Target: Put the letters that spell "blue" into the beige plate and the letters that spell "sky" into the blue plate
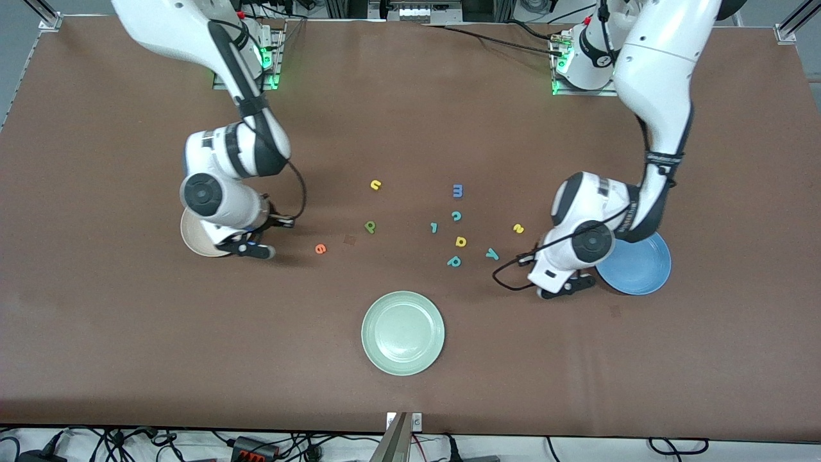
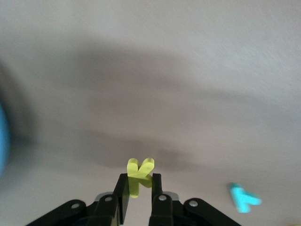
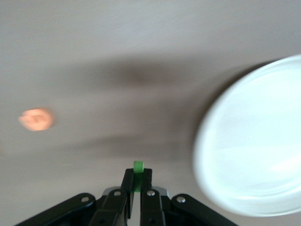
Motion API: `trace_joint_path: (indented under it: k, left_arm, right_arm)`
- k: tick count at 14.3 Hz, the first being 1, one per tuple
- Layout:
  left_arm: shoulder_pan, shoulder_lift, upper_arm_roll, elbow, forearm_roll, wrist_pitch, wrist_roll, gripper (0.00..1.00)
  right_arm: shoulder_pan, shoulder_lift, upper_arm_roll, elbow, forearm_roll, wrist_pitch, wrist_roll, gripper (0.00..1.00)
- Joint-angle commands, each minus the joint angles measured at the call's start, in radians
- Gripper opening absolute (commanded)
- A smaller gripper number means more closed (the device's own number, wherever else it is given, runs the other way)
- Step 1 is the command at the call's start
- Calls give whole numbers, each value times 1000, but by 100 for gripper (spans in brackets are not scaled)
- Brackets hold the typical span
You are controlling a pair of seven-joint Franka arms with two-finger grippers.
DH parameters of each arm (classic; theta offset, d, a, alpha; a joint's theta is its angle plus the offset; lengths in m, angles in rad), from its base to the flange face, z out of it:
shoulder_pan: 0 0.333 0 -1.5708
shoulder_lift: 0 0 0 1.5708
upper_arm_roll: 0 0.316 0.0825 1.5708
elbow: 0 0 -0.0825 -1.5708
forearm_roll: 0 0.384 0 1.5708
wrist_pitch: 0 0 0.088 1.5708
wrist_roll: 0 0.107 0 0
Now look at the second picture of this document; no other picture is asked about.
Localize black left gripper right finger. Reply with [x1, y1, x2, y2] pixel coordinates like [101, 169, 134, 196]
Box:
[148, 173, 241, 226]

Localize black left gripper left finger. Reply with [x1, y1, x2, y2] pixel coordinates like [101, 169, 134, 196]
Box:
[24, 173, 131, 226]

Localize yellow foam letter k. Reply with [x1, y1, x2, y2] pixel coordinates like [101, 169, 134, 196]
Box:
[126, 157, 156, 199]

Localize teal foam letter y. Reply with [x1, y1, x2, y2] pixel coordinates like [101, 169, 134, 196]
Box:
[228, 182, 262, 214]

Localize blue plate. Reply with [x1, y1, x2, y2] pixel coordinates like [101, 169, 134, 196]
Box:
[0, 101, 11, 182]

